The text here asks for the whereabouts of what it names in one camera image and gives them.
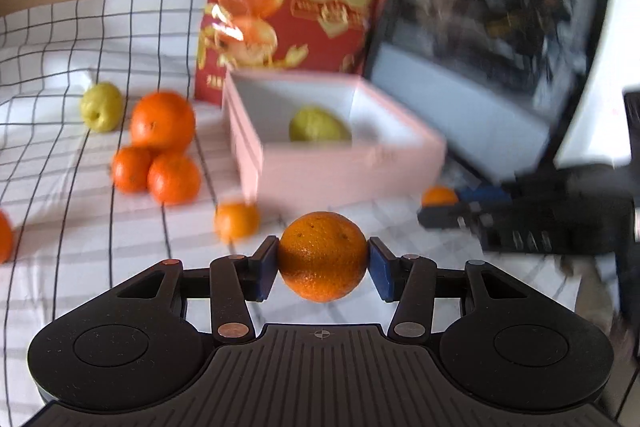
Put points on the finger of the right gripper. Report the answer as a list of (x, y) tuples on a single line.
[(483, 193), (462, 215)]

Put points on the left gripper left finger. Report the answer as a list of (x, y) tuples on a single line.
[(236, 280)]

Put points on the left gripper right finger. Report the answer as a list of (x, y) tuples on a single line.
[(409, 281)]

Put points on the small mandarin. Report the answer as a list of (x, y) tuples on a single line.
[(130, 168), (236, 220), (174, 179)]

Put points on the large orange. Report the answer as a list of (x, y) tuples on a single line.
[(163, 121)]

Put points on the yellow-green apple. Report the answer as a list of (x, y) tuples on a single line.
[(102, 107)]

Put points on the pink gift box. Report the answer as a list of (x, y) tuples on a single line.
[(391, 152)]

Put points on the green pear in box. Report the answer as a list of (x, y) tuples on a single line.
[(316, 124)]

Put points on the white black grid tablecloth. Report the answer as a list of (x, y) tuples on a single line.
[(73, 187)]

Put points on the glass panel computer case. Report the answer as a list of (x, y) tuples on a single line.
[(499, 79)]

